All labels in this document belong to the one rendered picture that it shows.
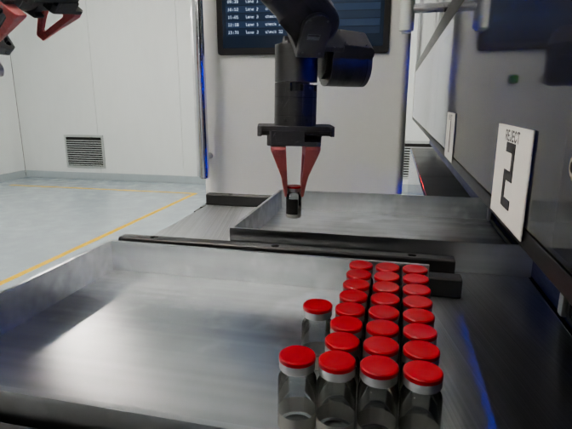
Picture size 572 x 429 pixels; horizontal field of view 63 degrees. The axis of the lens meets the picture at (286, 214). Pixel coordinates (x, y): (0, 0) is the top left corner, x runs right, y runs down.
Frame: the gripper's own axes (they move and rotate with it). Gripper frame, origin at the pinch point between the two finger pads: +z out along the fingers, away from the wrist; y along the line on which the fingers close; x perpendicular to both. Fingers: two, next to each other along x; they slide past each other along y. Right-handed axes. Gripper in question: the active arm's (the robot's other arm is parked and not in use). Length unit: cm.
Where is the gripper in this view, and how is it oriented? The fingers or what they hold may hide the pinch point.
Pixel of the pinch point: (294, 190)
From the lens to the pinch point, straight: 66.6
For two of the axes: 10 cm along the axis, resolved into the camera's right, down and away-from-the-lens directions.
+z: -0.1, 9.7, 2.4
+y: 10.0, 0.1, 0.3
